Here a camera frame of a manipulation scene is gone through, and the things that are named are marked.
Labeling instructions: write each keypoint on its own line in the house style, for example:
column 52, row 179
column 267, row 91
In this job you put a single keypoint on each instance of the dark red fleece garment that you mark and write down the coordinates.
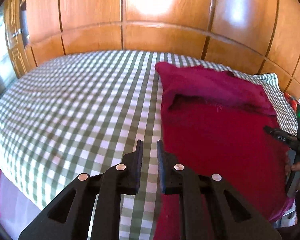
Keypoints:
column 215, row 130

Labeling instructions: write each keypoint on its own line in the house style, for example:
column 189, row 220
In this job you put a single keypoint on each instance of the wooden door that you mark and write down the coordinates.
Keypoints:
column 17, row 55

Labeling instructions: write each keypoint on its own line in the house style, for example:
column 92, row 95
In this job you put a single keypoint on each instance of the green checked bed sheet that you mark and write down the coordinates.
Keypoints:
column 77, row 105

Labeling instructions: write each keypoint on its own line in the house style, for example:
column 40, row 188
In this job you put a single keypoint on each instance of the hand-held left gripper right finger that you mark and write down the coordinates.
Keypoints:
column 161, row 170

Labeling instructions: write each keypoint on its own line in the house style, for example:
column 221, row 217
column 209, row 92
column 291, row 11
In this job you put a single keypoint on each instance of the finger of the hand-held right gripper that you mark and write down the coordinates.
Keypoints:
column 280, row 137

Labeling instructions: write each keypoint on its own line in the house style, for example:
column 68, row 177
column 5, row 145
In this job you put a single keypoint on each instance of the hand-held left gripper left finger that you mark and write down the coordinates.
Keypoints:
column 137, row 170

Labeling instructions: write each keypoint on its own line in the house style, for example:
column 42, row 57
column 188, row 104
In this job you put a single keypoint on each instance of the wooden headboard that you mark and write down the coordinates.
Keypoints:
column 165, row 37

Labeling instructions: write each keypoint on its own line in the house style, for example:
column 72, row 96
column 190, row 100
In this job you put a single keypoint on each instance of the multicolour plaid pillow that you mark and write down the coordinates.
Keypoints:
column 291, row 102

